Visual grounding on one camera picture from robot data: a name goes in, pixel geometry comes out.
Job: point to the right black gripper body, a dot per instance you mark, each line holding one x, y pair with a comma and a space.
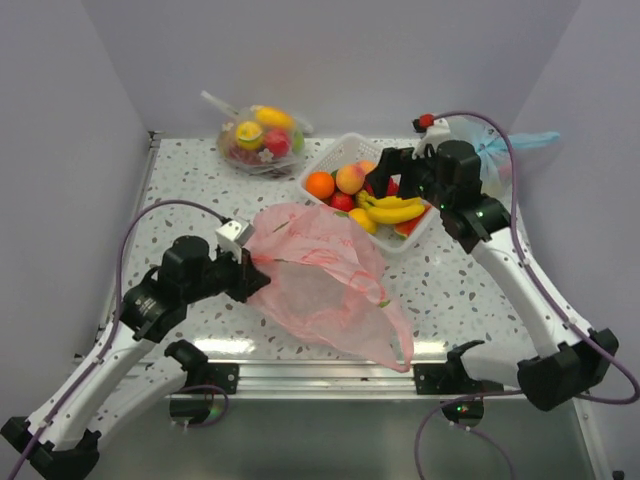
442, 195

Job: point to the watermelon slice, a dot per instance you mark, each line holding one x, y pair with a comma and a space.
406, 228

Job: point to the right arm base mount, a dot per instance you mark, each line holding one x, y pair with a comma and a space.
449, 378

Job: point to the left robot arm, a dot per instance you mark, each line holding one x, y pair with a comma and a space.
55, 439

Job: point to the white plastic basket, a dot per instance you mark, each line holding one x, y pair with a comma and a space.
346, 150

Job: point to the blue plastic bag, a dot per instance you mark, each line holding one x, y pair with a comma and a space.
496, 170

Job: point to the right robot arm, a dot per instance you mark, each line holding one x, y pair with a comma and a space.
570, 357

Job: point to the clear plastic bag of fruit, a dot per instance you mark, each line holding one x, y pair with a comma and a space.
260, 140

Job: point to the peach in basket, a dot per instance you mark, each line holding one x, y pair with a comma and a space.
350, 179

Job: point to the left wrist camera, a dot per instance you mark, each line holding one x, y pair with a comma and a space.
233, 235

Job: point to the pink plastic bag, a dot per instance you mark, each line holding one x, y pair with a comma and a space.
327, 284

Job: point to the peach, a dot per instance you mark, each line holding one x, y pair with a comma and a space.
366, 166
350, 179

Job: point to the red apple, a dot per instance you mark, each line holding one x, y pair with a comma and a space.
342, 202
392, 188

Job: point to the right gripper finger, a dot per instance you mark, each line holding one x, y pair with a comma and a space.
411, 185
392, 162

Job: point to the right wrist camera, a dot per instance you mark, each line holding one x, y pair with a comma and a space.
432, 131

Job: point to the orange tangerine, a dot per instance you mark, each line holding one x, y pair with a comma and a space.
321, 185

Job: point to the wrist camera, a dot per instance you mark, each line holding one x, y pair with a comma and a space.
432, 131
233, 235

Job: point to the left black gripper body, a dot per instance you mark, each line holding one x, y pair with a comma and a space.
222, 275

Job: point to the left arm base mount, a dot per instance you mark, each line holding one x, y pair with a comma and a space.
203, 397

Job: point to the yellow banana bunch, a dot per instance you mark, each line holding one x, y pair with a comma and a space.
389, 210

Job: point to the red apple in basket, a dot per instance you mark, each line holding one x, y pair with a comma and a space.
342, 202

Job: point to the yellow lemon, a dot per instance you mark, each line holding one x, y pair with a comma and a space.
361, 217

